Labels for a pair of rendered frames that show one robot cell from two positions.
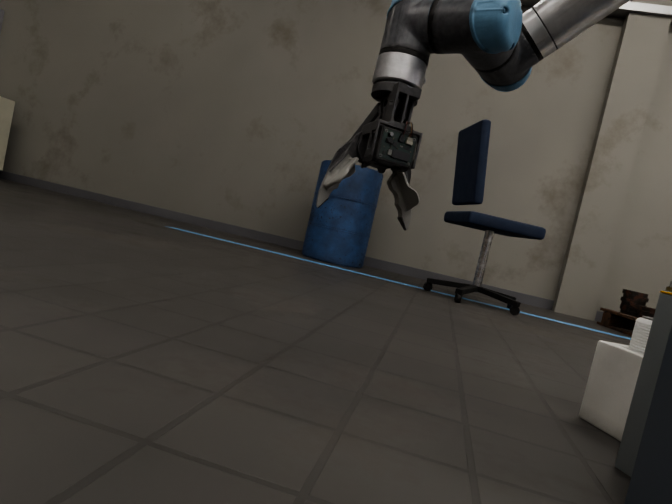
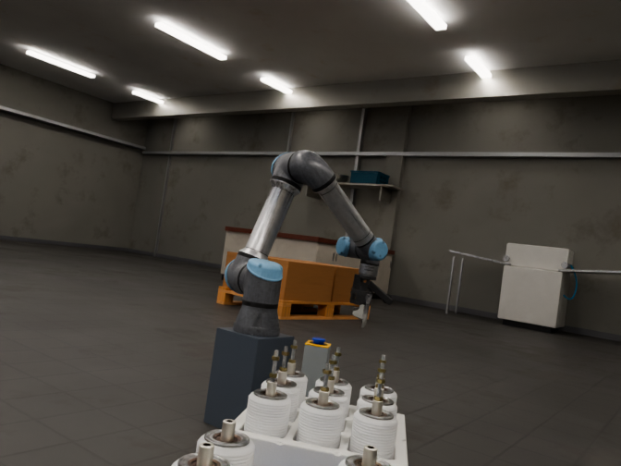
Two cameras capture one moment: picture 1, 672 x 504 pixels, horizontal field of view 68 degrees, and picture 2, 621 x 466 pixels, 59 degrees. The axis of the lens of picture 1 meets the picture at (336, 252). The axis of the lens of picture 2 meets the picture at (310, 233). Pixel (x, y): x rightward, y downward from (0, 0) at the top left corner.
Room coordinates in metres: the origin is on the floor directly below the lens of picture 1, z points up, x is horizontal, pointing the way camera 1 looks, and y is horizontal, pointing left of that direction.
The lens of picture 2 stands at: (1.44, -2.09, 0.58)
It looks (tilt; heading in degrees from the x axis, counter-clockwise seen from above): 2 degrees up; 115
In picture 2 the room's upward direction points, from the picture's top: 8 degrees clockwise
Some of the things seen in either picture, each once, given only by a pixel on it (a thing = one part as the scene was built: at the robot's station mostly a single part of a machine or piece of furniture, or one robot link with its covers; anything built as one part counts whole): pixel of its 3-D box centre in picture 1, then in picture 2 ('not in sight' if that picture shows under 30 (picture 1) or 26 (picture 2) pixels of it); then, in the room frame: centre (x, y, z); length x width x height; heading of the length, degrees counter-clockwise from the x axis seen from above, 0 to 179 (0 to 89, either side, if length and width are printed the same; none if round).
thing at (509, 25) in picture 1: (479, 29); (354, 248); (0.73, -0.13, 0.62); 0.11 x 0.11 x 0.08; 56
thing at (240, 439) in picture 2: not in sight; (226, 438); (0.98, -1.30, 0.25); 0.08 x 0.08 x 0.01
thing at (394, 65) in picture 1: (400, 78); (368, 270); (0.77, -0.04, 0.54); 0.08 x 0.08 x 0.05
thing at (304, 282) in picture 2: not in sight; (298, 286); (-0.78, 2.63, 0.24); 1.34 x 0.96 x 0.48; 79
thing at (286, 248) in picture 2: not in sight; (310, 264); (-1.99, 5.53, 0.39); 2.15 x 1.70 x 0.79; 79
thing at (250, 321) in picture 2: not in sight; (258, 316); (0.59, -0.55, 0.35); 0.15 x 0.15 x 0.10
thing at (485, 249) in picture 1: (490, 215); not in sight; (3.24, -0.91, 0.57); 0.66 x 0.63 x 1.13; 76
